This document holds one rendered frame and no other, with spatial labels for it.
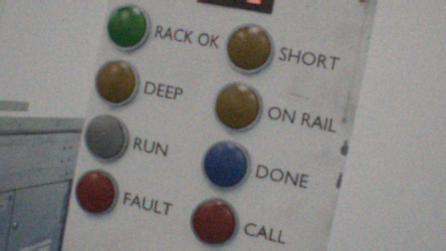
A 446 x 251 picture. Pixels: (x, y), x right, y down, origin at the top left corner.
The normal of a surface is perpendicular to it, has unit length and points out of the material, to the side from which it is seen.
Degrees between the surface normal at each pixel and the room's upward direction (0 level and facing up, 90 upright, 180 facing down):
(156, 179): 90
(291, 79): 90
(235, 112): 93
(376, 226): 90
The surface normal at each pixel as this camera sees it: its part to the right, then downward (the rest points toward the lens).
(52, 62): -0.29, 0.00
